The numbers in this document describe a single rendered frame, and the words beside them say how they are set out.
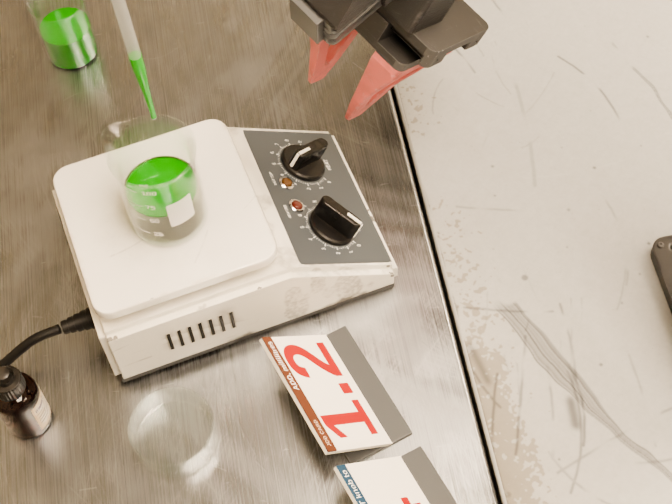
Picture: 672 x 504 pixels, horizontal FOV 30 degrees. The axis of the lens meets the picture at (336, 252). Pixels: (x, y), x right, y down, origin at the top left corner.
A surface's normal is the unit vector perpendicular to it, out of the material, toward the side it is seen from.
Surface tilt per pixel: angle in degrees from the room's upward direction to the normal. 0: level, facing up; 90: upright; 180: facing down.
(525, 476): 0
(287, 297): 90
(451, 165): 0
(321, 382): 40
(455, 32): 30
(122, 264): 0
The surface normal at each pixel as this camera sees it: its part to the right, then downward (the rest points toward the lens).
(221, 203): -0.04, -0.53
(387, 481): 0.53, -0.68
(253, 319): 0.36, 0.79
